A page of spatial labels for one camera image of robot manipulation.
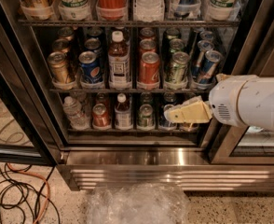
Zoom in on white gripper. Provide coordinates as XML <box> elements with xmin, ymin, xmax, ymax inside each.
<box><xmin>164</xmin><ymin>73</ymin><xmax>258</xmax><ymax>128</ymax></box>

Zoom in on red coke can front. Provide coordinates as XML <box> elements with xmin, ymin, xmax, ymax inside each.
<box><xmin>139</xmin><ymin>51</ymin><xmax>160</xmax><ymax>84</ymax></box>

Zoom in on red coke can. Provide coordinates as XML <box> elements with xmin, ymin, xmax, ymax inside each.
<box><xmin>139</xmin><ymin>39</ymin><xmax>157</xmax><ymax>55</ymax></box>
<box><xmin>139</xmin><ymin>27</ymin><xmax>156</xmax><ymax>40</ymax></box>
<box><xmin>139</xmin><ymin>51</ymin><xmax>160</xmax><ymax>84</ymax></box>

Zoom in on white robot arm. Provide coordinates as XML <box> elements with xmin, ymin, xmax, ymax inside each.
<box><xmin>164</xmin><ymin>75</ymin><xmax>274</xmax><ymax>132</ymax></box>

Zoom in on blue redbull can front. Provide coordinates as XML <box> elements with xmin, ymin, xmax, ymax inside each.
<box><xmin>197</xmin><ymin>50</ymin><xmax>223</xmax><ymax>84</ymax></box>

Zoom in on blue redbull can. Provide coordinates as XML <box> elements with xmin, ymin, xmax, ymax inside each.
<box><xmin>199</xmin><ymin>31</ymin><xmax>214</xmax><ymax>42</ymax></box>
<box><xmin>191</xmin><ymin>39</ymin><xmax>214</xmax><ymax>78</ymax></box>
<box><xmin>197</xmin><ymin>50</ymin><xmax>223</xmax><ymax>84</ymax></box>

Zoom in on gold can bottom shelf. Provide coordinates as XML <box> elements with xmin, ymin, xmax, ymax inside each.
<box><xmin>179</xmin><ymin>123</ymin><xmax>199</xmax><ymax>133</ymax></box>

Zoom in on green can front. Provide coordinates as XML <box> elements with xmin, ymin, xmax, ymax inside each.
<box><xmin>165</xmin><ymin>51</ymin><xmax>189</xmax><ymax>84</ymax></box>

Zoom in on blue can bottom shelf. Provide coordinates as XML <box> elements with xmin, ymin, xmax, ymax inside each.
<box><xmin>158</xmin><ymin>105</ymin><xmax>177</xmax><ymax>130</ymax></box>

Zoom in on blue redbull can back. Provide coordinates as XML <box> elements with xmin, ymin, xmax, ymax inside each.
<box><xmin>199</xmin><ymin>31</ymin><xmax>214</xmax><ymax>42</ymax></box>

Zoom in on right fridge glass door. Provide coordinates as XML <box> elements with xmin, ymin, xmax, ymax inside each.
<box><xmin>209</xmin><ymin>0</ymin><xmax>274</xmax><ymax>164</ymax></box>

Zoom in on fridge glass door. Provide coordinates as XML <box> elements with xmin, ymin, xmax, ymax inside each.
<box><xmin>209</xmin><ymin>0</ymin><xmax>274</xmax><ymax>164</ymax></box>
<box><xmin>0</xmin><ymin>0</ymin><xmax>63</xmax><ymax>166</ymax></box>

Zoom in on green can bottom shelf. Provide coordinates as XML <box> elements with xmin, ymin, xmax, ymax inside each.
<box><xmin>138</xmin><ymin>104</ymin><xmax>154</xmax><ymax>127</ymax></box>

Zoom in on green can back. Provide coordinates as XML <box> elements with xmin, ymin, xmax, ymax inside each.
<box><xmin>163</xmin><ymin>27</ymin><xmax>181</xmax><ymax>40</ymax></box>

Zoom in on steel fridge base grille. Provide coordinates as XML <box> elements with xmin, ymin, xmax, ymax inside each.
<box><xmin>57</xmin><ymin>147</ymin><xmax>274</xmax><ymax>192</ymax></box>

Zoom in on red coke can back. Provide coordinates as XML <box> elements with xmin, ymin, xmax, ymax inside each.
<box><xmin>139</xmin><ymin>27</ymin><xmax>156</xmax><ymax>40</ymax></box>

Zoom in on tea bottle bottom shelf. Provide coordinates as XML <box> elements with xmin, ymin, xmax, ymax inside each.
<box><xmin>115</xmin><ymin>93</ymin><xmax>132</xmax><ymax>130</ymax></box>

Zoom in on brown tea bottle middle shelf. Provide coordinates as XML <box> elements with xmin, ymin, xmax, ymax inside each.
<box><xmin>108</xmin><ymin>31</ymin><xmax>130</xmax><ymax>84</ymax></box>

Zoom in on red can bottom shelf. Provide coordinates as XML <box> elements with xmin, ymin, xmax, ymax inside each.
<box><xmin>92</xmin><ymin>104</ymin><xmax>110</xmax><ymax>127</ymax></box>

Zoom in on blue pepsi can front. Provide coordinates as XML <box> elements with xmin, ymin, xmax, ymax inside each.
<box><xmin>79</xmin><ymin>51</ymin><xmax>103</xmax><ymax>84</ymax></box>

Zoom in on blue pepsi can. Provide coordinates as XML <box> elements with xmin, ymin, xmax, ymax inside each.
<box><xmin>87</xmin><ymin>27</ymin><xmax>103</xmax><ymax>39</ymax></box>
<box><xmin>79</xmin><ymin>51</ymin><xmax>103</xmax><ymax>84</ymax></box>
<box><xmin>84</xmin><ymin>38</ymin><xmax>102</xmax><ymax>53</ymax></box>

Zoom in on blue pepsi can back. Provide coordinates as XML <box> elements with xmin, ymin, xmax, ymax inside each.
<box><xmin>87</xmin><ymin>27</ymin><xmax>103</xmax><ymax>39</ymax></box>

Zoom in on clear water bottle bottom shelf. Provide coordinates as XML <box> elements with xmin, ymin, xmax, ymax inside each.
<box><xmin>62</xmin><ymin>96</ymin><xmax>89</xmax><ymax>130</ymax></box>

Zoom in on gold can front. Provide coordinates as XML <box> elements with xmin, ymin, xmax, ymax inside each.
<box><xmin>48</xmin><ymin>51</ymin><xmax>74</xmax><ymax>84</ymax></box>

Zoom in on gold can back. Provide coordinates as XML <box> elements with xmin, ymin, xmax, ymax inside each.
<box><xmin>58</xmin><ymin>26</ymin><xmax>75</xmax><ymax>41</ymax></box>

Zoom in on left fridge glass door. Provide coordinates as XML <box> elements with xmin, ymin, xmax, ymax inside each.
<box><xmin>0</xmin><ymin>0</ymin><xmax>63</xmax><ymax>166</ymax></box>

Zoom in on clear water bottle top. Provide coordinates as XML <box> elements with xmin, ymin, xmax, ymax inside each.
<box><xmin>133</xmin><ymin>0</ymin><xmax>165</xmax><ymax>22</ymax></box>

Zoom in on red coca-cola bottle top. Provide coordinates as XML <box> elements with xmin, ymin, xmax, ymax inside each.
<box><xmin>98</xmin><ymin>0</ymin><xmax>127</xmax><ymax>21</ymax></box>

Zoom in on clear plastic bubble wrap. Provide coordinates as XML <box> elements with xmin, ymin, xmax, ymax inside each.
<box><xmin>87</xmin><ymin>183</ymin><xmax>189</xmax><ymax>224</ymax></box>

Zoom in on orange cable on floor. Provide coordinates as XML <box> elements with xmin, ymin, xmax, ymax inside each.
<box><xmin>5</xmin><ymin>161</ymin><xmax>51</xmax><ymax>224</ymax></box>

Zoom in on black cables on floor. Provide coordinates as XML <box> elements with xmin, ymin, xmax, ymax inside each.
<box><xmin>0</xmin><ymin>161</ymin><xmax>61</xmax><ymax>224</ymax></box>

